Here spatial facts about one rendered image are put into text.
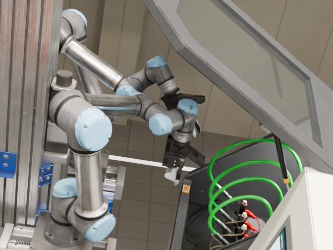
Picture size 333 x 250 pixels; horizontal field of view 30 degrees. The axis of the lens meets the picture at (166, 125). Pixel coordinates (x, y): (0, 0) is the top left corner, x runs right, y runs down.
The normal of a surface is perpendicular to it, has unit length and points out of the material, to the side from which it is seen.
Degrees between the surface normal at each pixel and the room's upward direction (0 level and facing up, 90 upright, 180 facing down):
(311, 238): 76
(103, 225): 98
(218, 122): 90
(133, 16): 90
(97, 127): 83
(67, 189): 8
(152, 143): 0
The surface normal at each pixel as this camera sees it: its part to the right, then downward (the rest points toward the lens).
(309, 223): -0.91, -0.41
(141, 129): 0.17, -0.85
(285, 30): -0.01, 0.50
